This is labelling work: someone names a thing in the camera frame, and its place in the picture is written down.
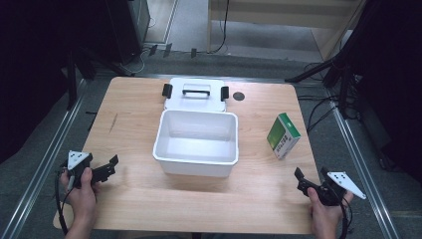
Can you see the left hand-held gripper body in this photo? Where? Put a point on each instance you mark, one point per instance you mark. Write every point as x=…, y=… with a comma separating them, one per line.
x=79, y=162

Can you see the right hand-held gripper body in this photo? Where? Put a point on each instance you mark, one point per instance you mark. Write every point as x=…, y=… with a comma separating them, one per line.
x=335, y=186

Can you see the green and white medicine box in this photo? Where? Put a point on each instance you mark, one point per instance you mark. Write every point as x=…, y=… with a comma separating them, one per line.
x=282, y=134

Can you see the white plastic storage box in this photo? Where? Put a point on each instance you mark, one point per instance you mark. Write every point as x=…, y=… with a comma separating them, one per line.
x=196, y=142

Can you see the person's right hand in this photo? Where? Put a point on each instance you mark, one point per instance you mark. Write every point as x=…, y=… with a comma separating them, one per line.
x=323, y=217

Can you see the person's left hand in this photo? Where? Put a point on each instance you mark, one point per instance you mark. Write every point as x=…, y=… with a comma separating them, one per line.
x=83, y=199

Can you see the black tripod stand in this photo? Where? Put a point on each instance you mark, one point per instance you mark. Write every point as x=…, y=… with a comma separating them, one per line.
x=345, y=89
x=71, y=86

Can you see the dark round table grommet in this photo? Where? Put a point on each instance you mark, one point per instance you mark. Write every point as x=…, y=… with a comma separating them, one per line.
x=239, y=96

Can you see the dark curtain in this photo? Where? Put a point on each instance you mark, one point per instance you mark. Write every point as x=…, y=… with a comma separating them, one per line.
x=391, y=83
x=33, y=66

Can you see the black cabinet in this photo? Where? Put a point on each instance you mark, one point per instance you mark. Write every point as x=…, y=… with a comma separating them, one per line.
x=124, y=30

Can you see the light wooden furniture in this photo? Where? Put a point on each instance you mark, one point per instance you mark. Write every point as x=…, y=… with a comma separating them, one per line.
x=282, y=13

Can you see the metal floor rail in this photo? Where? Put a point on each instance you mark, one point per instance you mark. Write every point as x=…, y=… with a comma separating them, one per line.
x=358, y=169
x=44, y=166

